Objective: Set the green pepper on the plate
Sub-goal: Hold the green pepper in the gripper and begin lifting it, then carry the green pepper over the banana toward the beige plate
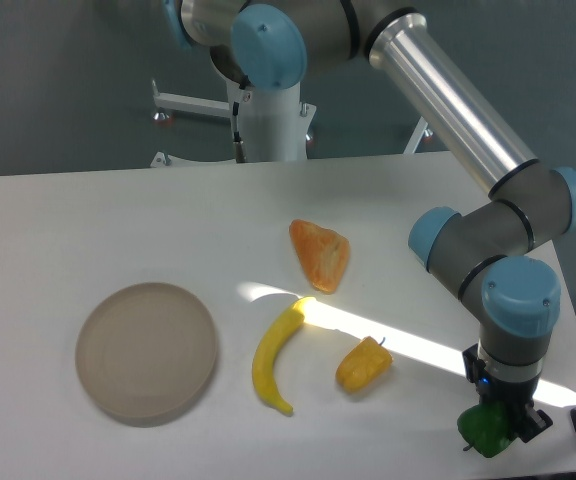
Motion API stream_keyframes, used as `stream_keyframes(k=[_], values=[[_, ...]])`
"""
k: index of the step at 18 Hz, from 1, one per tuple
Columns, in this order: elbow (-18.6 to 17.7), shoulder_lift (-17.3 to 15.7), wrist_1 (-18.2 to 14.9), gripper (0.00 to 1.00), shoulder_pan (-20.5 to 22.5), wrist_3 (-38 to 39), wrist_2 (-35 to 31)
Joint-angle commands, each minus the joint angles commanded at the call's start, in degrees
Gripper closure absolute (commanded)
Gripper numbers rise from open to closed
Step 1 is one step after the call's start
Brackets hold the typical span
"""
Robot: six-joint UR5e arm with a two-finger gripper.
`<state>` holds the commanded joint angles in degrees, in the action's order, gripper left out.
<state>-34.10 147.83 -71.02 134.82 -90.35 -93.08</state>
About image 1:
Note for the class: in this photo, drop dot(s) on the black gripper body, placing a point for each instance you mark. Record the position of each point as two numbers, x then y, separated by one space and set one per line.
494 380

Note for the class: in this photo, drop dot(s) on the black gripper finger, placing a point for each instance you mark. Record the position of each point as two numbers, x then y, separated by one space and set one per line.
527 422

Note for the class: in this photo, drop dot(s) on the green bell pepper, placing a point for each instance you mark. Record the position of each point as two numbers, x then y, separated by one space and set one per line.
486 427

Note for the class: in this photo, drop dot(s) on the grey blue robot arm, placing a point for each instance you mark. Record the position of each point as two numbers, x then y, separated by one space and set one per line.
264 50

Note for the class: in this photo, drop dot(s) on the small yellow bell pepper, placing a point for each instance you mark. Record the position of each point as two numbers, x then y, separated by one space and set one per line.
362 365

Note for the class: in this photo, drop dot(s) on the orange pepper slice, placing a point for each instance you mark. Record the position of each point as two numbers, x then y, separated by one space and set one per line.
322 253

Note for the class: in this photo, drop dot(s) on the yellow chili pepper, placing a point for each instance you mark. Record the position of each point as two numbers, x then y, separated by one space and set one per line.
270 346

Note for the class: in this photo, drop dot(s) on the beige round plate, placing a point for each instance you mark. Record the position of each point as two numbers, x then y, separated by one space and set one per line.
146 353

